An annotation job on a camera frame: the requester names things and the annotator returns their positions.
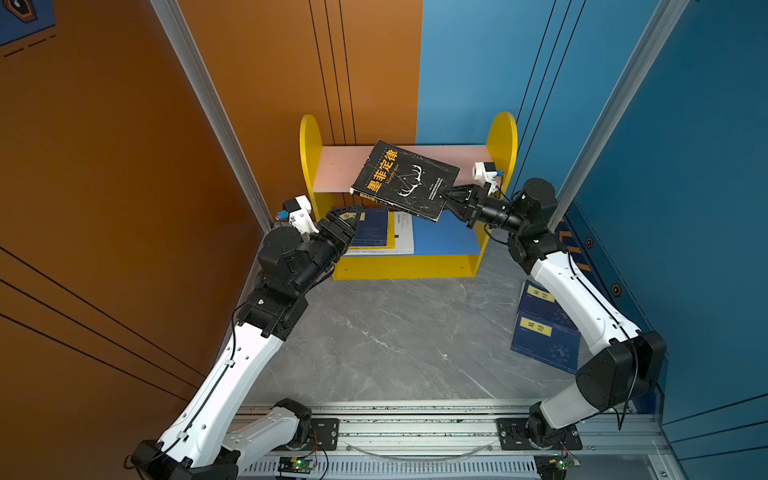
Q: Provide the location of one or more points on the black book orange title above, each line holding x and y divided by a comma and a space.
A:
405, 181

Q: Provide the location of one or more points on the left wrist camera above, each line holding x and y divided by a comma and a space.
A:
298, 213

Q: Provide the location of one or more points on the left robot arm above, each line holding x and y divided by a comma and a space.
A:
198, 444

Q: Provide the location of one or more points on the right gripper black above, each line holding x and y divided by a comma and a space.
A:
476, 203

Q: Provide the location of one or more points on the white La Dame book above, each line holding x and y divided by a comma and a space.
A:
404, 239

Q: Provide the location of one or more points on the yellow cartoon cover book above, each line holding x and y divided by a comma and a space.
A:
390, 240

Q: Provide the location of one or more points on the green circuit board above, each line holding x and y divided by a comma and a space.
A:
555, 467
296, 467

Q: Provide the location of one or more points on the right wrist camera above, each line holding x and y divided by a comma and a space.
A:
486, 174

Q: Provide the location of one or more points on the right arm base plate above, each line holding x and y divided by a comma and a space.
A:
517, 433

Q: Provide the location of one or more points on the right green circuit board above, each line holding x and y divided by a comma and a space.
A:
555, 467

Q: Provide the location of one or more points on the yellow pink blue bookshelf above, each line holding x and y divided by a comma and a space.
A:
443, 249

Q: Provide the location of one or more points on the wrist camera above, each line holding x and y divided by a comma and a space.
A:
298, 213
486, 174

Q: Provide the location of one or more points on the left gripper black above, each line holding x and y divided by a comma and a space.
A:
342, 235

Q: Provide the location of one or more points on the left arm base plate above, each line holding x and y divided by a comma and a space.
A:
319, 432

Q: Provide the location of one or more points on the left aluminium corner post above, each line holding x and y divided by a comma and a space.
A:
175, 26

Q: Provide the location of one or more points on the aluminium frame rail front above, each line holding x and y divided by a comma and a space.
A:
458, 439

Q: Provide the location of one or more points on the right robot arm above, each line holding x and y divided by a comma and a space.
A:
626, 362

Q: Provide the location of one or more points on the aluminium corner post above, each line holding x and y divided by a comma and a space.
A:
662, 22
175, 26

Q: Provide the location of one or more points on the navy book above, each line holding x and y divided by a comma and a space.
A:
372, 229
537, 302
549, 343

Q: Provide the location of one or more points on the left green circuit board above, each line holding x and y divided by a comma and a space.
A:
296, 467

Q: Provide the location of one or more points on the right aluminium corner post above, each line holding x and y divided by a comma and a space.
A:
662, 22

